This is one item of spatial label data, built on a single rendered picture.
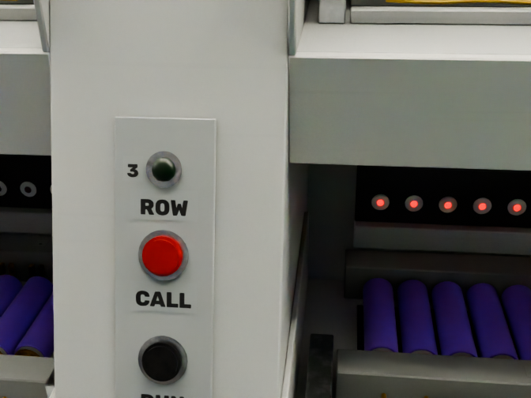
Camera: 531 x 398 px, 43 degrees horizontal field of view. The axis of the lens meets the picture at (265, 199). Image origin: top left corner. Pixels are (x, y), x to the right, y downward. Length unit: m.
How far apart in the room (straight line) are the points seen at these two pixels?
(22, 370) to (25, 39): 0.16
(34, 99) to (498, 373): 0.25
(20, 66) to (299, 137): 0.12
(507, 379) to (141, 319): 0.18
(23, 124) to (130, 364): 0.11
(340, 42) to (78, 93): 0.11
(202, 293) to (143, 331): 0.03
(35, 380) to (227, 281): 0.13
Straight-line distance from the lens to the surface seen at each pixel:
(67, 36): 0.28
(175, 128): 0.26
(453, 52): 0.27
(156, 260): 0.27
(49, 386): 0.35
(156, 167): 0.26
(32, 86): 0.29
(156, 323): 0.28
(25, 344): 0.39
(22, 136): 0.30
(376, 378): 0.35
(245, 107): 0.26
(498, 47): 0.28
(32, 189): 0.47
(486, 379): 0.35
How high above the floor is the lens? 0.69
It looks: 7 degrees down
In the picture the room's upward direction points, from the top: 1 degrees clockwise
